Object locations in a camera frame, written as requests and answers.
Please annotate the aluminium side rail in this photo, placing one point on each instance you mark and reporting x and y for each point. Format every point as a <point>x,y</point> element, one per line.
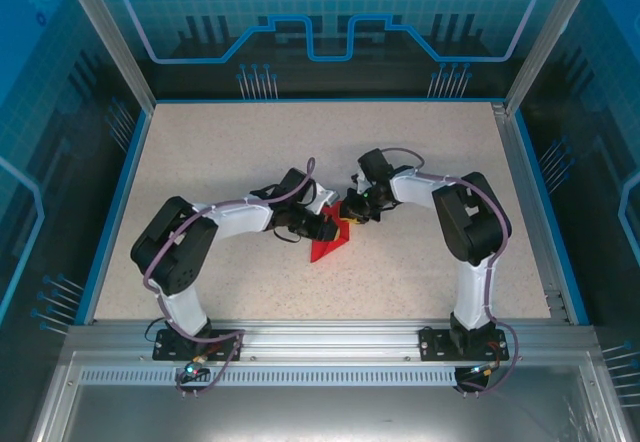
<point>520,172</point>

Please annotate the aluminium mounting rail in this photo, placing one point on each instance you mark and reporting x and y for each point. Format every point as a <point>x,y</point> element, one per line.
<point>330,342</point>

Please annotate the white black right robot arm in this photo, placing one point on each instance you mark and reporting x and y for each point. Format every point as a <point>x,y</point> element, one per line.
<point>472,292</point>

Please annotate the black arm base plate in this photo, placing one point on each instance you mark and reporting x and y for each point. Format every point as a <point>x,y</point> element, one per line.
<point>220,344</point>
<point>435,344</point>

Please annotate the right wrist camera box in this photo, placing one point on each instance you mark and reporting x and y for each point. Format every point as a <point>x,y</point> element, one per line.
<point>361,185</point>

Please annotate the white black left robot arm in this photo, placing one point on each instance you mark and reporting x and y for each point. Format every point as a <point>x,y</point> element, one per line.
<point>185,307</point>

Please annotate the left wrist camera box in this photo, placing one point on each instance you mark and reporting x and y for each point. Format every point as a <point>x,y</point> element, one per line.
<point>324,201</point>

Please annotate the aluminium frame post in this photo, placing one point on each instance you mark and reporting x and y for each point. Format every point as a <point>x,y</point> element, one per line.
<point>550,37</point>
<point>109,37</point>

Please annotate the metal shelf panel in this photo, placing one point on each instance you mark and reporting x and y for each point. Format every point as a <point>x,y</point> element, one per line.
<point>320,417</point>

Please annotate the red cloth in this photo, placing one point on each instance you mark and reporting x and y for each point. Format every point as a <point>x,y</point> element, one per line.
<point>330,249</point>

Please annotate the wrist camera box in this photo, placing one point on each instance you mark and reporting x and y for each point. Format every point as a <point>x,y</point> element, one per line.
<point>361,185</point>
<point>324,201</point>

